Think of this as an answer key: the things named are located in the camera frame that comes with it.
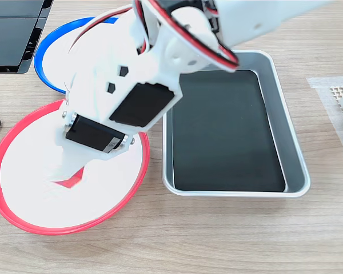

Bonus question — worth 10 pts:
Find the red cube block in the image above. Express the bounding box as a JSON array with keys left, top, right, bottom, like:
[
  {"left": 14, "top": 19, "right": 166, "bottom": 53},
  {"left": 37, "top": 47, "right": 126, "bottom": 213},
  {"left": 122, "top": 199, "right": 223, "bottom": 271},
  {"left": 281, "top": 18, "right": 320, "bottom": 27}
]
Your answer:
[{"left": 51, "top": 167, "right": 86, "bottom": 190}]

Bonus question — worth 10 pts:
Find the red rimmed round dish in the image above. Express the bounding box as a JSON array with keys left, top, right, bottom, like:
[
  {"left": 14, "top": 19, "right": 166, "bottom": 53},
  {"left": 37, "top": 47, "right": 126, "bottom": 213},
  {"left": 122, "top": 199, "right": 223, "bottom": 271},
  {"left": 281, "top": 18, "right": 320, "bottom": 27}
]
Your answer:
[{"left": 0, "top": 99, "right": 150, "bottom": 236}]

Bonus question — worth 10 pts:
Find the blue rimmed round dish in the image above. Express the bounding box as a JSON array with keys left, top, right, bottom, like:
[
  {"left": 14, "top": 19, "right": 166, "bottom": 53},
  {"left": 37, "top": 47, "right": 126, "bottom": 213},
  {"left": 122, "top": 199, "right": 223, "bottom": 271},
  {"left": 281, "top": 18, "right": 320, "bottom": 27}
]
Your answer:
[{"left": 34, "top": 16, "right": 121, "bottom": 95}]

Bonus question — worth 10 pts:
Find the black tray liner mat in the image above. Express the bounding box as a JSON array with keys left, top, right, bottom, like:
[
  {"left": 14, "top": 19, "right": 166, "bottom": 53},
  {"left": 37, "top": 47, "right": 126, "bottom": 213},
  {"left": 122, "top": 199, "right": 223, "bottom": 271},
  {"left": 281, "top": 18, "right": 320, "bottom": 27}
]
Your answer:
[{"left": 171, "top": 70, "right": 286, "bottom": 192}]

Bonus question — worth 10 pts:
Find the silver metal tray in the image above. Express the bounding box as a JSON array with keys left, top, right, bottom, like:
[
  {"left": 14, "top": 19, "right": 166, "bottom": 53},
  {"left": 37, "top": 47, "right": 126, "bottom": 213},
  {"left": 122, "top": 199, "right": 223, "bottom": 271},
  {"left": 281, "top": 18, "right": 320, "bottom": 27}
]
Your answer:
[{"left": 162, "top": 50, "right": 312, "bottom": 198}]

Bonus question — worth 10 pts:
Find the black flat case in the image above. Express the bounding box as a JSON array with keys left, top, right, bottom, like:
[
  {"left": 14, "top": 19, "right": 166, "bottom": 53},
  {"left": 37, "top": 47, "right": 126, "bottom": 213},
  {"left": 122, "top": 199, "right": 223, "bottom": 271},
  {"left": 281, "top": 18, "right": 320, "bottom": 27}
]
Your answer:
[{"left": 0, "top": 0, "right": 54, "bottom": 74}]

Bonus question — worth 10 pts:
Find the translucent plastic sheet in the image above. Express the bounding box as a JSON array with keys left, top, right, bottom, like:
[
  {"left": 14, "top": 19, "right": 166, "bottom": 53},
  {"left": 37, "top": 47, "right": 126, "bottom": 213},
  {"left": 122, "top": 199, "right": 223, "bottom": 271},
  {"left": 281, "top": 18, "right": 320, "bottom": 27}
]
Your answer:
[{"left": 306, "top": 75, "right": 343, "bottom": 169}]

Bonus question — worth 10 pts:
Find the thin red white cable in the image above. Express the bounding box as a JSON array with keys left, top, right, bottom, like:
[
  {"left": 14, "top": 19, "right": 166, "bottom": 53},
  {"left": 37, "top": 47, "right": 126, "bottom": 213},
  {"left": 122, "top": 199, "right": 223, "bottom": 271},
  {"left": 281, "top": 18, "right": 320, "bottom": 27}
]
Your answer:
[{"left": 69, "top": 6, "right": 133, "bottom": 52}]

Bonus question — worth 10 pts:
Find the red black white cable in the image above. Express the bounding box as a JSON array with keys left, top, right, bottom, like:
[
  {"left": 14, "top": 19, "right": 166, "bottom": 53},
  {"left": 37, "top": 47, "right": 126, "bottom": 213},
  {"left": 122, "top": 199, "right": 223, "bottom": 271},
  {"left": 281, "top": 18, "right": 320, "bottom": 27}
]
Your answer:
[{"left": 133, "top": 0, "right": 240, "bottom": 72}]

